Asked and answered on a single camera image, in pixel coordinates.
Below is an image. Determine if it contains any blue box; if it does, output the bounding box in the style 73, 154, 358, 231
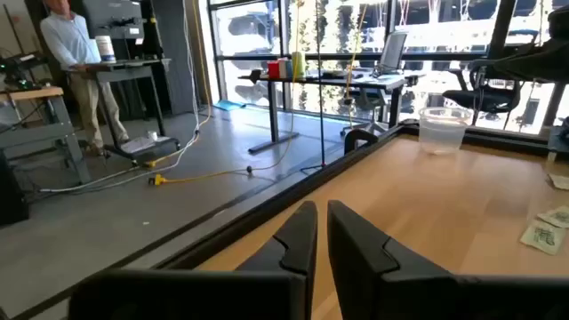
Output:
278, 57, 294, 81

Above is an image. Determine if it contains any black standing desk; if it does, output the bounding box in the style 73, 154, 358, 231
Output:
61, 57, 182, 168

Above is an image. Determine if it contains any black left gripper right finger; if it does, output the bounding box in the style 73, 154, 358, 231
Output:
327, 199, 569, 320

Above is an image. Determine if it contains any yellow-green cylinder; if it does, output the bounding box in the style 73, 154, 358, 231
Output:
290, 51, 307, 81

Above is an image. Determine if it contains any white wipes canister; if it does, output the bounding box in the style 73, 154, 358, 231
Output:
94, 35, 117, 63

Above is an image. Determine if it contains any black floor box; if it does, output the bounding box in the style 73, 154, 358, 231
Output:
0, 150, 30, 226

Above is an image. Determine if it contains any black desktop machine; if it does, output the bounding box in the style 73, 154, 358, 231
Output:
81, 0, 147, 42

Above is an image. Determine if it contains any black tall cabinet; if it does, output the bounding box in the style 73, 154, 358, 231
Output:
148, 0, 199, 117

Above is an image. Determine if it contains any grey office desk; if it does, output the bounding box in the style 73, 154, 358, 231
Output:
237, 66, 421, 156

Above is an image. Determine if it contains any clear plastic bin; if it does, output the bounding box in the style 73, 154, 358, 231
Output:
417, 105, 473, 156

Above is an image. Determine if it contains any black frame bracket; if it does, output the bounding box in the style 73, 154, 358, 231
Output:
343, 127, 380, 156

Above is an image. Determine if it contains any yellow extension cable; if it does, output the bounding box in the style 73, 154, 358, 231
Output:
148, 0, 306, 187
341, 2, 370, 132

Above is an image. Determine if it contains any black aluminium table frame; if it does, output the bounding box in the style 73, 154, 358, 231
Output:
0, 120, 569, 320

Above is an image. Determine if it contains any wooden top workbench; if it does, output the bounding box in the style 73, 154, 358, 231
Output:
0, 85, 92, 186

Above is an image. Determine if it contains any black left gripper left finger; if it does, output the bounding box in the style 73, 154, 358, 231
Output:
68, 200, 319, 320

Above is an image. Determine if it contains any silver laptop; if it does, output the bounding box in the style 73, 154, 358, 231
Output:
372, 30, 409, 76

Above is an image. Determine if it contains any green white Truvia packet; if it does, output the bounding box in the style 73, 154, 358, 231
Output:
536, 205, 569, 229
547, 172, 569, 192
518, 219, 569, 257

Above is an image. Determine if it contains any blue floor mat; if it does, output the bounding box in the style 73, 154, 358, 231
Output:
212, 99, 248, 113

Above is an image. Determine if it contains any person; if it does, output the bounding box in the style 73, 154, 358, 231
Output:
38, 0, 131, 156

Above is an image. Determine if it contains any black office chair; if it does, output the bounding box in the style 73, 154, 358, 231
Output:
441, 57, 525, 131

